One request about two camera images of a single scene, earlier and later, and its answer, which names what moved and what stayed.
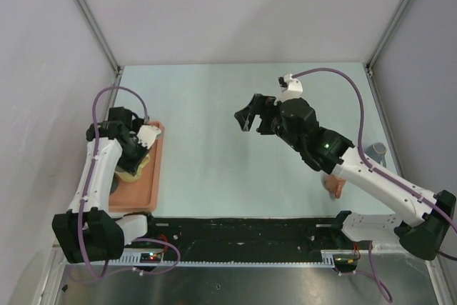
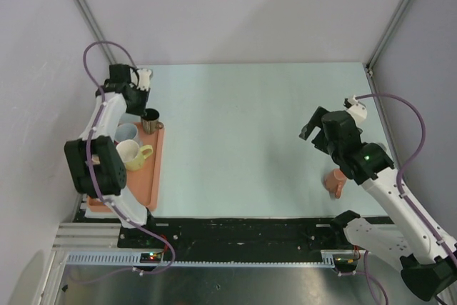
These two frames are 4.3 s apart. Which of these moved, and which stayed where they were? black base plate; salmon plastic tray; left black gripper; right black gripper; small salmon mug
Moved: left black gripper; right black gripper
Stayed: small salmon mug; black base plate; salmon plastic tray
